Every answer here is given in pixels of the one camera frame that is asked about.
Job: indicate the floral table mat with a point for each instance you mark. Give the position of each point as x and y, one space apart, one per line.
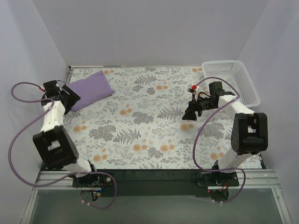
140 125

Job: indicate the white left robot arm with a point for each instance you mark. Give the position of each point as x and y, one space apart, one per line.
55 147

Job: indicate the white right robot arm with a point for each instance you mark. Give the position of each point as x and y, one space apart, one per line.
249 134

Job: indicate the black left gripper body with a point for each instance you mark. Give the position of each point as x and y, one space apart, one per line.
70 100

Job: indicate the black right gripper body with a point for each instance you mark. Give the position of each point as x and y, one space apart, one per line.
195 108

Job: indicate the white plastic basket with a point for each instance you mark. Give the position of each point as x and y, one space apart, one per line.
235 73

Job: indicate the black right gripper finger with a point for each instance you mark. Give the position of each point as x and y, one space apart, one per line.
193 103
189 114

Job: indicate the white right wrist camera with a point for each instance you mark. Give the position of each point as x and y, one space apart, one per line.
194 90

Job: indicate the purple t shirt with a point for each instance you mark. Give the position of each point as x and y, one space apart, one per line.
91 89

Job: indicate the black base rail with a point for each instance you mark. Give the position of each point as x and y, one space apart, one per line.
169 182

